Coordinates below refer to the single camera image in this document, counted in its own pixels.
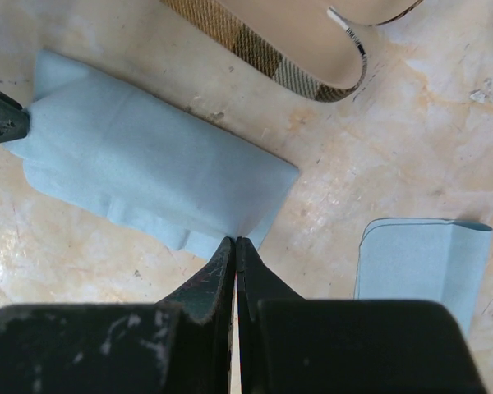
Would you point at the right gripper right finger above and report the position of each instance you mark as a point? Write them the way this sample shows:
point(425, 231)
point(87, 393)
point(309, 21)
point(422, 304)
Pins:
point(289, 344)

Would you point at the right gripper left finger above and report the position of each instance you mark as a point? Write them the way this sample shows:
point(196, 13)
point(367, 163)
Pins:
point(180, 344)

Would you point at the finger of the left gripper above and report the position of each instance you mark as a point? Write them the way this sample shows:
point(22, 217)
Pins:
point(14, 120)

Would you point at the light blue cloth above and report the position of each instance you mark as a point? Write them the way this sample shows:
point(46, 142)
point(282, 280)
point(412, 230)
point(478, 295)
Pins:
point(112, 149)
point(432, 259)

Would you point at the brown striped glasses case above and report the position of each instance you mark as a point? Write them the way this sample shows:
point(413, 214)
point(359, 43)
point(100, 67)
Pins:
point(308, 47)

